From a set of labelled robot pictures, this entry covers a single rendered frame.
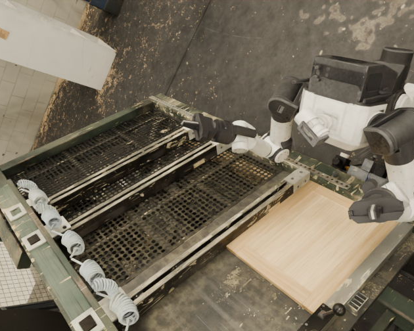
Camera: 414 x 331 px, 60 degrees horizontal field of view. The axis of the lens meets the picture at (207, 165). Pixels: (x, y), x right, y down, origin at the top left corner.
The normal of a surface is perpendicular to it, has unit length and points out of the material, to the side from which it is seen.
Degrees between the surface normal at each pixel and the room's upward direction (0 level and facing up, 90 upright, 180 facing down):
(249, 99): 0
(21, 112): 90
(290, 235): 52
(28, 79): 90
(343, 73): 23
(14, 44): 90
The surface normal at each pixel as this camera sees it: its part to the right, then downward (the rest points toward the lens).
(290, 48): -0.67, -0.13
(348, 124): -0.76, 0.24
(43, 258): -0.13, -0.80
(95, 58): 0.58, 0.52
